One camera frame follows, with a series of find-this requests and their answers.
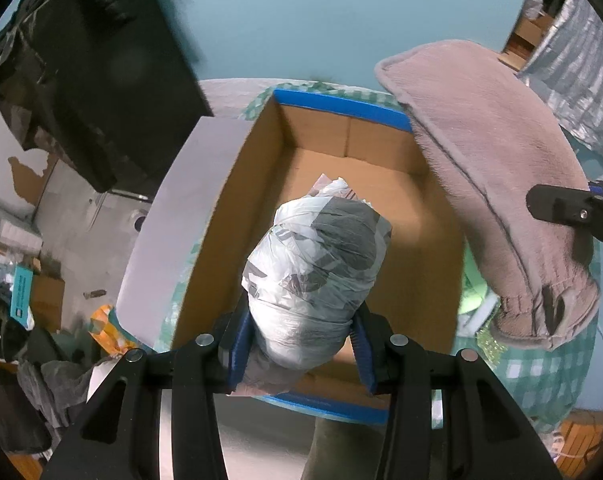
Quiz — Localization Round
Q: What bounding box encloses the green beige checked tablecloth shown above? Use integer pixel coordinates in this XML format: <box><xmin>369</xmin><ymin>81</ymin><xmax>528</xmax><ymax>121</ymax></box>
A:
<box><xmin>239</xmin><ymin>80</ymin><xmax>402</xmax><ymax>121</ymax></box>

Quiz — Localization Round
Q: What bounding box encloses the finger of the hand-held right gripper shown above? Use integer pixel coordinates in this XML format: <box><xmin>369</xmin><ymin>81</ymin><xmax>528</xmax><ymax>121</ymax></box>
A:
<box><xmin>525</xmin><ymin>175</ymin><xmax>603</xmax><ymax>263</ymax></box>

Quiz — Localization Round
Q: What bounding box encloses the brown wooden frame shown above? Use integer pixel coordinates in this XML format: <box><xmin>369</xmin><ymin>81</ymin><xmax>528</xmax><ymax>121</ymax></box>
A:
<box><xmin>501</xmin><ymin>15</ymin><xmax>555</xmax><ymax>68</ymax></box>

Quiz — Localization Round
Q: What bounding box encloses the blue cardboard box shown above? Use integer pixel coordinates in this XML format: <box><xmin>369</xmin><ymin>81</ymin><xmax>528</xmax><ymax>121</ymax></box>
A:
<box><xmin>116</xmin><ymin>87</ymin><xmax>467</xmax><ymax>426</ymax></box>

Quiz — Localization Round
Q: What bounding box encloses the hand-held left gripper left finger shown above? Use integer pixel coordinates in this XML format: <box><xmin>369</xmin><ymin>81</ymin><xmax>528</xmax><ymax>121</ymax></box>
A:
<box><xmin>42</xmin><ymin>305</ymin><xmax>255</xmax><ymax>480</ymax></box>

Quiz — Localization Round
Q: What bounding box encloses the mauve plush towel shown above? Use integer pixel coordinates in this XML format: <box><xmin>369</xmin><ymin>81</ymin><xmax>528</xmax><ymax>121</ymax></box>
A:
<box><xmin>374</xmin><ymin>40</ymin><xmax>602</xmax><ymax>352</ymax></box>

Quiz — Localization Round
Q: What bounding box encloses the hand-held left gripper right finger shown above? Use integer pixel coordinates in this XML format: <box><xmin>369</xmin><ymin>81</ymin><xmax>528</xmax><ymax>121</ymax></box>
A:
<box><xmin>349</xmin><ymin>307</ymin><xmax>562</xmax><ymax>480</ymax></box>

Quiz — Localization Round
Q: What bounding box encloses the silver foil curtain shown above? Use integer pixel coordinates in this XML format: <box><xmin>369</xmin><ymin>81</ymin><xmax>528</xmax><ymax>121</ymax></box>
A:
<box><xmin>521</xmin><ymin>0</ymin><xmax>603</xmax><ymax>171</ymax></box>

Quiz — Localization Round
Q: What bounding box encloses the orange patterned bag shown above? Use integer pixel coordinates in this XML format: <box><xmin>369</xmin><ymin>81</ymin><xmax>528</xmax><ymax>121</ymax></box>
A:
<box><xmin>89</xmin><ymin>305</ymin><xmax>137</xmax><ymax>356</ymax></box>

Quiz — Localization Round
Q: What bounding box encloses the teal white checked plastic tablecloth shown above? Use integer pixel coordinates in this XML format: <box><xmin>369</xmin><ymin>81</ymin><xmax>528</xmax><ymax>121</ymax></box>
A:
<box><xmin>431</xmin><ymin>135</ymin><xmax>602</xmax><ymax>433</ymax></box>

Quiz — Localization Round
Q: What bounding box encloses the grey crumpled cloth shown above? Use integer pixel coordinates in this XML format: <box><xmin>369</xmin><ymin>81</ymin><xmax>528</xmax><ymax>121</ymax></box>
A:
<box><xmin>16</xmin><ymin>355</ymin><xmax>112</xmax><ymax>441</ymax></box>

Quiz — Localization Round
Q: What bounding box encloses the white plastic bundle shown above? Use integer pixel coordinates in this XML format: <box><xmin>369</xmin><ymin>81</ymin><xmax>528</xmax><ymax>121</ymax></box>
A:
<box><xmin>242</xmin><ymin>174</ymin><xmax>393</xmax><ymax>396</ymax></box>

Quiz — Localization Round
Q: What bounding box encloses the teal carton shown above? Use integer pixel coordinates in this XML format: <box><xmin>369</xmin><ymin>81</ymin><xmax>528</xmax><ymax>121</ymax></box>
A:
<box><xmin>9</xmin><ymin>265</ymin><xmax>35</xmax><ymax>331</ymax></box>

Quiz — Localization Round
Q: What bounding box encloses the light green cloth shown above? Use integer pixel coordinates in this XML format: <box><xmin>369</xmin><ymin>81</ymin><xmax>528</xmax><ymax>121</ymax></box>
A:
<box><xmin>459</xmin><ymin>247</ymin><xmax>499</xmax><ymax>331</ymax></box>

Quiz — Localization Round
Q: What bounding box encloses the black garment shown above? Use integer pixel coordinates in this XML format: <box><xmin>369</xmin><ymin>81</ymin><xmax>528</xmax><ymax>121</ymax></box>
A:
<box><xmin>0</xmin><ymin>0</ymin><xmax>215</xmax><ymax>193</ymax></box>

